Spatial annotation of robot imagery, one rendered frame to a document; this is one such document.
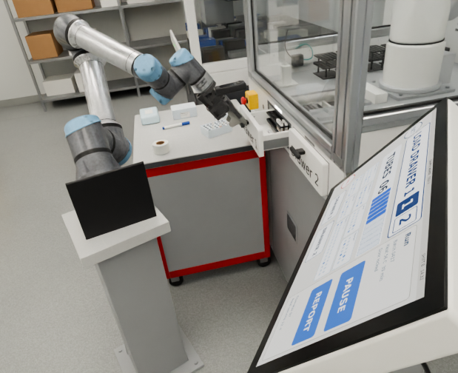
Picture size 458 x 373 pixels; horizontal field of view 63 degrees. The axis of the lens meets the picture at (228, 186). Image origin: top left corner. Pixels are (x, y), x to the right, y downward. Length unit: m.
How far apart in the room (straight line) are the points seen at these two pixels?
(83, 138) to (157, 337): 0.80
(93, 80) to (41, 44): 3.82
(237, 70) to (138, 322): 1.45
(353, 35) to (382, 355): 0.67
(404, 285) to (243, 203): 1.41
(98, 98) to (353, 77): 0.89
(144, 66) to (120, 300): 0.76
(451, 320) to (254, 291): 1.66
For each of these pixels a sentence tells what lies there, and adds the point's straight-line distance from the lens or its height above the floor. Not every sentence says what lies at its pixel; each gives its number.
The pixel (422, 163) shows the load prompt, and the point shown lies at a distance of 0.62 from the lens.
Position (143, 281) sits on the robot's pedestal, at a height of 0.54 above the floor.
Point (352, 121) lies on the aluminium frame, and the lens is 0.97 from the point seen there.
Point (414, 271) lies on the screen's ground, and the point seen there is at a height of 1.17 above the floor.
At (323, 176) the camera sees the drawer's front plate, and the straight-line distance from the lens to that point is 1.11.
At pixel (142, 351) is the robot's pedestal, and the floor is 0.22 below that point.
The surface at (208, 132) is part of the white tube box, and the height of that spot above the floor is 0.79.
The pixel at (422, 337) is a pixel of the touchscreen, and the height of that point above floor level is 1.16.
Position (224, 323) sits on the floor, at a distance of 1.87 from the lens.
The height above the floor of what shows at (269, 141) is 0.87.
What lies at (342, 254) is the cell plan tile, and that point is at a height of 1.07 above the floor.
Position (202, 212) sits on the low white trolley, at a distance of 1.76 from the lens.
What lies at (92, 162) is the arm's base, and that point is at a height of 0.97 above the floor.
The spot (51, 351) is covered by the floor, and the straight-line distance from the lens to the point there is 2.04.
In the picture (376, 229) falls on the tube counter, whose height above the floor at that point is 1.12.
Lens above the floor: 1.45
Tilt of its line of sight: 31 degrees down
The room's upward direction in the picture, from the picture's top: 6 degrees counter-clockwise
